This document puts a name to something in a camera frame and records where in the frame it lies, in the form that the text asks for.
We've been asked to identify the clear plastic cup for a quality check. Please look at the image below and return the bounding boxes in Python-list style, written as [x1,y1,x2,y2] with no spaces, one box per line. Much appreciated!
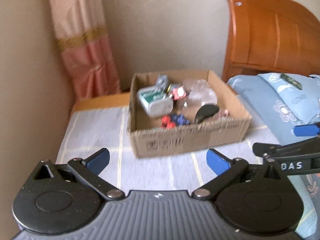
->
[182,79,217,107]

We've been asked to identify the red toy train car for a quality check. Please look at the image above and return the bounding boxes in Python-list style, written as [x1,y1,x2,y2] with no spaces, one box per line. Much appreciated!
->
[169,86,187,101]

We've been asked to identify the light blue floral pillow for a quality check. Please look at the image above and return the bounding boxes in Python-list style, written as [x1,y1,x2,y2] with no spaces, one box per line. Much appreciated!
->
[227,73,319,145]

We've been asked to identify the pink crumpled wrapper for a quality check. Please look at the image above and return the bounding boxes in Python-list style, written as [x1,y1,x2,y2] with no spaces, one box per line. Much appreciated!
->
[213,109,229,120]

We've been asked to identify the orange wooden headboard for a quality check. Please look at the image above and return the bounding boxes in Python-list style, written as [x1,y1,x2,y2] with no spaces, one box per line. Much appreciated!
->
[222,0,319,81]

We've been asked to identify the blue toy train car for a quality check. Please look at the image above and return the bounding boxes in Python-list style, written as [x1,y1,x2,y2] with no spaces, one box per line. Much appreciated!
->
[161,113,190,129]

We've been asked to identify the cardboard box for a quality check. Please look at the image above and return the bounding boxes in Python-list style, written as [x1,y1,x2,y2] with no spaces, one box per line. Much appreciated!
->
[127,69,252,158]

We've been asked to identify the white green labelled container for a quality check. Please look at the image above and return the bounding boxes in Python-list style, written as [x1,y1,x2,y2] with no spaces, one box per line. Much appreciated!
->
[137,86,174,119]

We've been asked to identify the grey toy figure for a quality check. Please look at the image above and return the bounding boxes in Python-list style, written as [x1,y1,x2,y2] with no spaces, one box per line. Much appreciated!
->
[155,74,171,93]

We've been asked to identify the pink curtain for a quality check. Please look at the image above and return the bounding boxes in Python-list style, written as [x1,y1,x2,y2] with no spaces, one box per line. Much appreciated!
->
[49,0,120,100]

